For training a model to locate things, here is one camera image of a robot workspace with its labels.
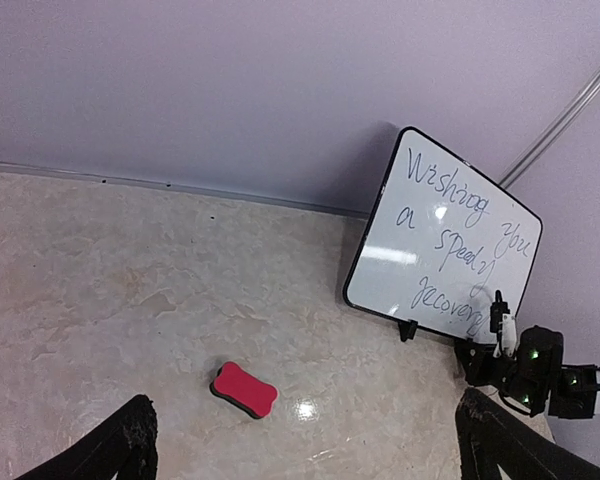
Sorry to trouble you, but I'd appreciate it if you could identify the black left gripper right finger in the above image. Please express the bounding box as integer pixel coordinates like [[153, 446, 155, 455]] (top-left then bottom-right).
[[455, 388, 600, 479]]

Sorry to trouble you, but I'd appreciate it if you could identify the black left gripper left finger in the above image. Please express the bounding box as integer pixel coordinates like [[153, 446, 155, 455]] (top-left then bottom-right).
[[21, 394, 158, 480]]

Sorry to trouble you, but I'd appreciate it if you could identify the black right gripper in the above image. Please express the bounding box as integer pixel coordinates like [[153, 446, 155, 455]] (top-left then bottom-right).
[[454, 326, 600, 418]]

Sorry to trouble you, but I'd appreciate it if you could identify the red black whiteboard eraser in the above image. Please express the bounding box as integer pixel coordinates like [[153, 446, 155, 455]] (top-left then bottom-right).
[[210, 361, 278, 419]]

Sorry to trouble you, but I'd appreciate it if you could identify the white whiteboard black frame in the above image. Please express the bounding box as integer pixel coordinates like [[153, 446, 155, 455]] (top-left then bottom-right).
[[343, 127, 543, 344]]

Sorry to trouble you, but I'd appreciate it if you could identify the black wire easel stand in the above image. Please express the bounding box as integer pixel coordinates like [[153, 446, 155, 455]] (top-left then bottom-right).
[[397, 320, 419, 343]]

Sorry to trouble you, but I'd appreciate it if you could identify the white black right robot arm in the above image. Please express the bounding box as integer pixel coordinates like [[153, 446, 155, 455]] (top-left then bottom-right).
[[454, 326, 600, 419]]

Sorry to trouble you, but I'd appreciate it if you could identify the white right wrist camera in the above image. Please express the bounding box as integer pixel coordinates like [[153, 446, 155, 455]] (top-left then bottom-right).
[[490, 290, 518, 358]]

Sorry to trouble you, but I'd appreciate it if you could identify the aluminium right corner post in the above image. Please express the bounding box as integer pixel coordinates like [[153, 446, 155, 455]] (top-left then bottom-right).
[[498, 67, 600, 190]]

